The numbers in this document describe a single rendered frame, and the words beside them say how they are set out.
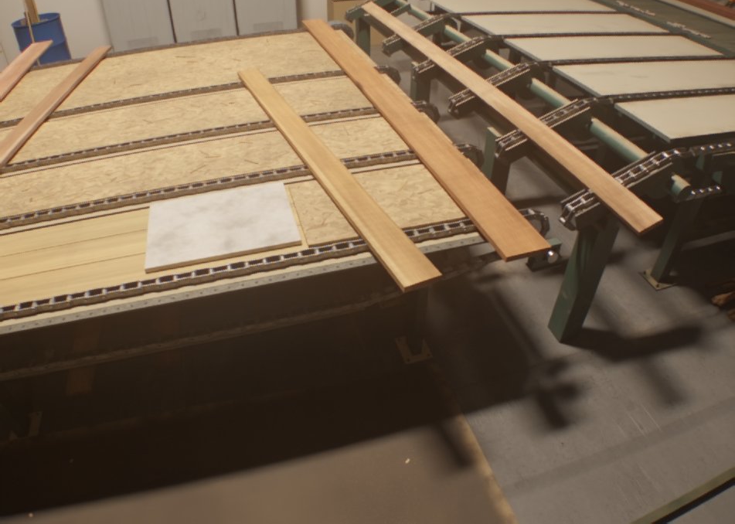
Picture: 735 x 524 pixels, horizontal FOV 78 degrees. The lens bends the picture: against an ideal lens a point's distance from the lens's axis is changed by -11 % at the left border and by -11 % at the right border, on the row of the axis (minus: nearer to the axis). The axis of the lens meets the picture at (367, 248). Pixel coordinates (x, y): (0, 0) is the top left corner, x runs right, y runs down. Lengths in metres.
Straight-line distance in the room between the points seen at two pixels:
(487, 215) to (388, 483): 1.18
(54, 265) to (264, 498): 1.28
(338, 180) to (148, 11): 5.17
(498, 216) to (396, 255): 0.49
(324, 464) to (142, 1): 5.99
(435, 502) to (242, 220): 1.41
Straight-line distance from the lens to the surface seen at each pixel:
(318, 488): 2.24
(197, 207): 2.28
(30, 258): 2.36
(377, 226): 1.97
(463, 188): 2.23
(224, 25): 7.09
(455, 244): 1.99
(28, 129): 3.53
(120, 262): 2.13
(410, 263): 1.79
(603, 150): 3.67
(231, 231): 2.08
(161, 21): 7.09
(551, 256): 2.14
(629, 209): 2.25
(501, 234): 1.99
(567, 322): 2.76
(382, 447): 2.32
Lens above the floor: 2.03
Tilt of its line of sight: 39 degrees down
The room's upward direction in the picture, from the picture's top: straight up
